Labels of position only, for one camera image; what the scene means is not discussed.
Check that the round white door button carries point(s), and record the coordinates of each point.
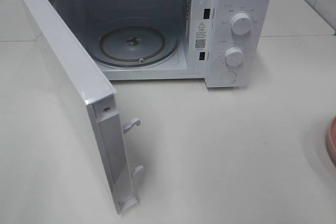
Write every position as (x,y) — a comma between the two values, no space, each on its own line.
(229,77)

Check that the pink round plate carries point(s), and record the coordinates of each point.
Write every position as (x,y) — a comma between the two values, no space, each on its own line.
(330,141)

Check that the white timer knob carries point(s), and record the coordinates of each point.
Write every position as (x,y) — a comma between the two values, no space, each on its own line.
(234,56)

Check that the white microwave door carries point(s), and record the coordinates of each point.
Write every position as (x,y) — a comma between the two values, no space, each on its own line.
(89,102)

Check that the glass microwave turntable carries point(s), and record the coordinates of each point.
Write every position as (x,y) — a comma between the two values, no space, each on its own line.
(133,42)

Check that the upper white power knob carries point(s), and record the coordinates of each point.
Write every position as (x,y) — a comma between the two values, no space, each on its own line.
(241,23)

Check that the white warning label sticker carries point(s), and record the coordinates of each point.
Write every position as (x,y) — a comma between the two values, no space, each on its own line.
(201,33)

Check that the white microwave oven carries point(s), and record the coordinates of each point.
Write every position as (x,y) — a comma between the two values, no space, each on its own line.
(186,63)

